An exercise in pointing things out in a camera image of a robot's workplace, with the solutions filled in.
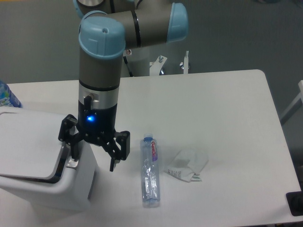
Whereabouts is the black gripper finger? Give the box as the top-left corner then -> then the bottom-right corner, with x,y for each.
58,114 -> 84,160
102,131 -> 130,172

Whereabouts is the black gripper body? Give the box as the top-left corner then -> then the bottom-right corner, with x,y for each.
76,102 -> 117,148

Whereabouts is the white push-button trash can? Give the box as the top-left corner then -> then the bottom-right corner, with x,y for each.
0,106 -> 98,210

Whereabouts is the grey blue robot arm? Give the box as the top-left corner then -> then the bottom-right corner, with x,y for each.
58,0 -> 188,170

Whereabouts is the clear plastic water bottle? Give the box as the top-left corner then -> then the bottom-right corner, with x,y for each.
140,133 -> 160,208

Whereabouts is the blue patterned bottle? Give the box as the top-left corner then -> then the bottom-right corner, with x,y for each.
0,81 -> 23,108

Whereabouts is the crumpled white plastic wrapper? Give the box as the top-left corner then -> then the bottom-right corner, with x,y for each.
163,147 -> 209,183

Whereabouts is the black device at table edge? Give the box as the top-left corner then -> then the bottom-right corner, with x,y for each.
286,191 -> 303,217

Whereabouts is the black cable on pedestal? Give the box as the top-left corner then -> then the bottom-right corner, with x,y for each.
123,55 -> 134,78

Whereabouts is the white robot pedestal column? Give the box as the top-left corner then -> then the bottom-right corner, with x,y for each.
121,47 -> 150,78

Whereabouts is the white metal base bracket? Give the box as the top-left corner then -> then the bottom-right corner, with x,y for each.
149,55 -> 168,76

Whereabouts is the white bolted bracket post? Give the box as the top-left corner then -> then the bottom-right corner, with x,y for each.
179,51 -> 189,74

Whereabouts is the white frame at right edge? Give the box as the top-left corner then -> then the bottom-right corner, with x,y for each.
280,80 -> 303,125

